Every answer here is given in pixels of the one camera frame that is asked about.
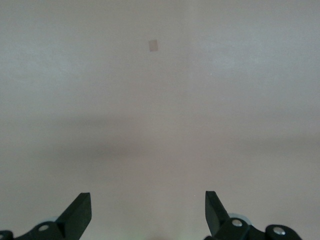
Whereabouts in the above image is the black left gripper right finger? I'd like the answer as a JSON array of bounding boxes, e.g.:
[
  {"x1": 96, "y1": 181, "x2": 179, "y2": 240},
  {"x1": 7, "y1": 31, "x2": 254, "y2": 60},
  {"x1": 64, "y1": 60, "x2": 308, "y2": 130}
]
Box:
[{"x1": 203, "y1": 190, "x2": 305, "y2": 240}]

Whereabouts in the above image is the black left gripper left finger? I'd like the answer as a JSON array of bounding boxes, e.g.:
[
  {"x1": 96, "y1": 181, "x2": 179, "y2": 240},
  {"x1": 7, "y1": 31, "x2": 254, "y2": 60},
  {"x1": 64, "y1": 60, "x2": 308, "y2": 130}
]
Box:
[{"x1": 0, "y1": 192, "x2": 92, "y2": 240}]

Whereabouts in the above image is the small brown tape patch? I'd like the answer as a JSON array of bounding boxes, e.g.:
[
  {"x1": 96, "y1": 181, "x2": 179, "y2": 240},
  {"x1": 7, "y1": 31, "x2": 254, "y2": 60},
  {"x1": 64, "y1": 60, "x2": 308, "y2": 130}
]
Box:
[{"x1": 147, "y1": 39, "x2": 160, "y2": 53}]

